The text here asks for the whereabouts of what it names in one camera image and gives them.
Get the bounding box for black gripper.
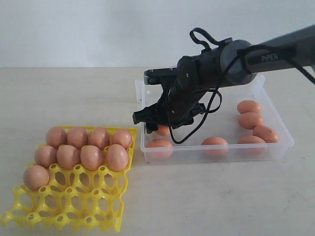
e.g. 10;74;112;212
132;83;206;134

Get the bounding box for brown egg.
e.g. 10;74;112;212
201;136;228;157
46;126;67;149
106;144;128;172
238;112;264;130
155;125;170;136
80;145;105;171
252;125;279;143
57;145;80;170
238;135;266;155
23;165;50;191
112;129;133;149
67;126;88;150
34;145;57;169
237;100;261;114
146;139;173;159
89;126;110;150

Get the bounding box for yellow plastic egg tray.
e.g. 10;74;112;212
0;127;137;232

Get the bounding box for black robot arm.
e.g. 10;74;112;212
132;26;315;133

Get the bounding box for clear plastic bin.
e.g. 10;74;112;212
140;75;294;164

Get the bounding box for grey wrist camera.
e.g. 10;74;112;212
144;68;177;85

